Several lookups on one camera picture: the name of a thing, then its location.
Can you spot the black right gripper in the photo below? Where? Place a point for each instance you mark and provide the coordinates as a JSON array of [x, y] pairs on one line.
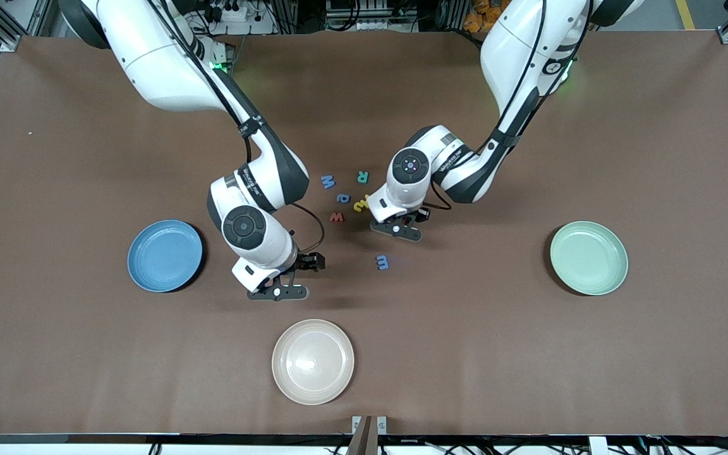
[[304, 261]]

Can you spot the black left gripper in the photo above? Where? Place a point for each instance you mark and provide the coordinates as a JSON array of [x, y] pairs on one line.
[[419, 216]]

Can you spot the blue small letter m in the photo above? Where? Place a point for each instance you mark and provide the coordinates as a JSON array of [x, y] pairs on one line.
[[384, 261]]

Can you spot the teal capital letter R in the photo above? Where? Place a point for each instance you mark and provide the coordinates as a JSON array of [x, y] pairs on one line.
[[361, 176]]

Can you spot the blue small letter a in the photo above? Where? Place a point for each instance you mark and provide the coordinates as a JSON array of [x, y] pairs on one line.
[[339, 198]]

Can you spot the blue capital letter M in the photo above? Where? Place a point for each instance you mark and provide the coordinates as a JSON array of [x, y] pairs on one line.
[[327, 182]]

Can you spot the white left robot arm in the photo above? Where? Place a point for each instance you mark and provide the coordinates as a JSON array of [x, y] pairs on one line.
[[515, 57]]

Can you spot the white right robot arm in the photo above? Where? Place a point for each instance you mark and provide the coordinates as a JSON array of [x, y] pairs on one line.
[[168, 69]]

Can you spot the yellow small letter u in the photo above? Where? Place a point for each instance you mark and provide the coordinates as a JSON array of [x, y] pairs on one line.
[[356, 207]]

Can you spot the beige plate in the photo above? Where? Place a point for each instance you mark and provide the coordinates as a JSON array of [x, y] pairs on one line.
[[313, 361]]

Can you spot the blue plate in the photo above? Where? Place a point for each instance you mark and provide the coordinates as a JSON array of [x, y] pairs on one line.
[[165, 256]]

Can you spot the pale green plate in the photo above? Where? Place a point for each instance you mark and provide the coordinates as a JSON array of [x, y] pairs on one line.
[[589, 258]]

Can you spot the orange objects pile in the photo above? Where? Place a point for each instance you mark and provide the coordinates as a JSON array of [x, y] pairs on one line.
[[474, 22]]

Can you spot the black equipment rack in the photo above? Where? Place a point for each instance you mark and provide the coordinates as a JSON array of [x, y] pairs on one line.
[[370, 12]]

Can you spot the white power strip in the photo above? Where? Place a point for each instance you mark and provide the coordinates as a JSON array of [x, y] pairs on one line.
[[237, 16]]

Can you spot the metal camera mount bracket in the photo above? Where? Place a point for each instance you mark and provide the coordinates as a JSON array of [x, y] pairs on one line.
[[364, 442]]

